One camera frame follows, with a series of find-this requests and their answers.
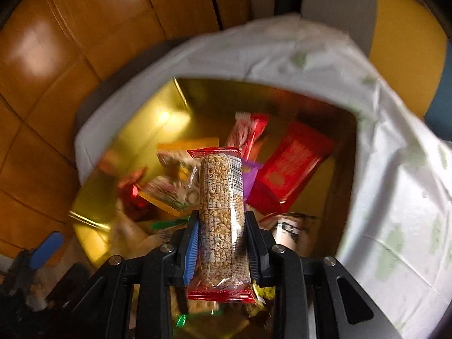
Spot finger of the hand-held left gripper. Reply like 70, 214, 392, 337
29, 231, 65, 272

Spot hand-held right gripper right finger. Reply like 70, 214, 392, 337
244, 210, 403, 339

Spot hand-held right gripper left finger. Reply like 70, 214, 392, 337
67, 210, 200, 339

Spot sesame bar with red ends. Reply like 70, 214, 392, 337
186, 147, 257, 304

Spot purple snack packet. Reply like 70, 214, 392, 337
242, 159, 264, 198

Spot dark red shiny snack packet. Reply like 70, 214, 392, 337
116, 168, 151, 221

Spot clear mixed nut packet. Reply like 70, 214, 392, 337
155, 137, 220, 181

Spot large bright red snack packet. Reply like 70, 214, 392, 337
245, 122, 336, 214

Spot red and white snack packet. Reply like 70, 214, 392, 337
225, 112, 271, 159

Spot maroon box with gold lining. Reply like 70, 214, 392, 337
69, 77, 359, 339

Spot grey yellow blue headboard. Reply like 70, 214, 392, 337
300, 0, 452, 138

